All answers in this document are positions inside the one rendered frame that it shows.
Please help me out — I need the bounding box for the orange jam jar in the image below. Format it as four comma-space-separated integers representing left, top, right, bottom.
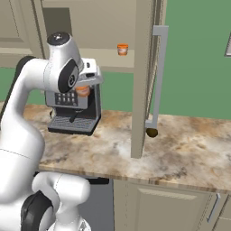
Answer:
75, 85, 91, 98

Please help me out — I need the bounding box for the brown round food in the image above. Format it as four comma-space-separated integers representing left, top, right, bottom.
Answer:
146, 127, 160, 139

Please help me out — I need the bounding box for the silver black coffee machine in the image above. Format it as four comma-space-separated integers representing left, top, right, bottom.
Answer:
44, 58, 103, 136

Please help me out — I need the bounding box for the grey window frame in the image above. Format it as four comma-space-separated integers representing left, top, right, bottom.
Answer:
224, 38, 231, 58

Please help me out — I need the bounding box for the beige wall cabinet carcass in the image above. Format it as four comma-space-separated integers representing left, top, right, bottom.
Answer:
31, 0, 139, 74

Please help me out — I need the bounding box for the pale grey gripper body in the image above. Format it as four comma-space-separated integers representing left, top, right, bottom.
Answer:
77, 67, 105, 89

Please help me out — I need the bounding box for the grey dishwasher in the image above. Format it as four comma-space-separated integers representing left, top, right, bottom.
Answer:
33, 171, 116, 231

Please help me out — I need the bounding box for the beige open cabinet door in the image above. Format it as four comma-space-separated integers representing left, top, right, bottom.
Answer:
130, 0, 168, 160

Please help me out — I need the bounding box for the grey cabinet door handle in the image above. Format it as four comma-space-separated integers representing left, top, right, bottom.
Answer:
144, 25, 170, 130

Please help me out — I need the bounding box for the beige closed wall cabinet door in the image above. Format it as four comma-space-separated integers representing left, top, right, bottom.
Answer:
0, 0, 44, 60

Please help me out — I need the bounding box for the orange jar with white label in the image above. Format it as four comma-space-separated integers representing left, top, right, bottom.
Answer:
116, 43, 129, 57

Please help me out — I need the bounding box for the grey base cabinet handle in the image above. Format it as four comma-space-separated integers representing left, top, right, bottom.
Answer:
206, 192, 222, 224

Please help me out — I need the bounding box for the beige narrow base cabinet door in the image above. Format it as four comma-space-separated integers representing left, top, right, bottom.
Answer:
212, 194, 231, 231

